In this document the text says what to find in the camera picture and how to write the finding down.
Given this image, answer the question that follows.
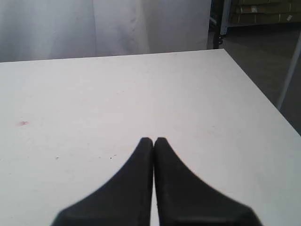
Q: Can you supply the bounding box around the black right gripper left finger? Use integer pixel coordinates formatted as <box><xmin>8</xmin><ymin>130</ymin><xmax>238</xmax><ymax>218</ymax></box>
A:
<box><xmin>53</xmin><ymin>137</ymin><xmax>153</xmax><ymax>226</ymax></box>

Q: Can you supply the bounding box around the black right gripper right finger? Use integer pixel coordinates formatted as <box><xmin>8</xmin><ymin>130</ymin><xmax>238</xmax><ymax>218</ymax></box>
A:
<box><xmin>154</xmin><ymin>137</ymin><xmax>262</xmax><ymax>226</ymax></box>

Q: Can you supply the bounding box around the white table leg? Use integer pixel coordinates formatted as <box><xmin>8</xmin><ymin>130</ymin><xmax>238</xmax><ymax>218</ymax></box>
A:
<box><xmin>276</xmin><ymin>33</ymin><xmax>301</xmax><ymax>111</ymax></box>

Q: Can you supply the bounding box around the metal shelving rack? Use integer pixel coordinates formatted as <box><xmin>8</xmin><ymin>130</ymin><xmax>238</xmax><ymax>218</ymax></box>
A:
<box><xmin>209</xmin><ymin>0</ymin><xmax>301</xmax><ymax>48</ymax></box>

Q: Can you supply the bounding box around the white backdrop curtain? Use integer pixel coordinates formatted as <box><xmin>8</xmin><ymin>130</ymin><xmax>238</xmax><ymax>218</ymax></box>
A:
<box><xmin>0</xmin><ymin>0</ymin><xmax>211</xmax><ymax>62</ymax></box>

